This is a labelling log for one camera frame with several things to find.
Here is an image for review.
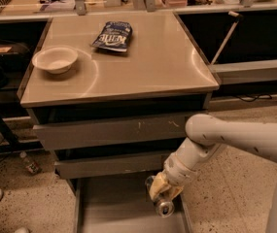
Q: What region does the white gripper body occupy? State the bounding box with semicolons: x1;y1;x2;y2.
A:
163;152;197;186

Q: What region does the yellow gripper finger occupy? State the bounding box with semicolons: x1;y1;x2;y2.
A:
168;185;184;200
149;172;171;201

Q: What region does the silver redbull can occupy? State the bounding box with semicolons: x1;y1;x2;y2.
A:
145;176;175;217

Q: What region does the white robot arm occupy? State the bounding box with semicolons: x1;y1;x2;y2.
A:
146;114;277;233

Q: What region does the grey middle drawer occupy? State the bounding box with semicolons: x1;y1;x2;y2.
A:
54;150;171;180

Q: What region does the grey open bottom drawer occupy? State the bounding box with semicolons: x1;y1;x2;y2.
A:
73;172;192;233

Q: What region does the grey drawer cabinet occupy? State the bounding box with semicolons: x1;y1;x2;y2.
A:
17;11;221;233

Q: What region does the grey top drawer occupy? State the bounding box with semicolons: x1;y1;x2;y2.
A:
33;112;195;150

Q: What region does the plastic bottle on floor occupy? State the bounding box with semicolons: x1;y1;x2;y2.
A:
19;151;41;175

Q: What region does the blue chip bag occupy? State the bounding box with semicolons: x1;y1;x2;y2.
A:
91;21;132;52

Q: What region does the black stand leg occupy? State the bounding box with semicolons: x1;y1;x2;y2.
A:
0;116;42;153

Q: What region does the white bowl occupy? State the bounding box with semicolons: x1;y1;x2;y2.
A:
32;46;78;74

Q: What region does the black bag on shelf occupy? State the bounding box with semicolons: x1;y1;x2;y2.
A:
0;43;31;72

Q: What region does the black cable on floor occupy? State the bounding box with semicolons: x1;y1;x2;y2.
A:
234;94;273;103

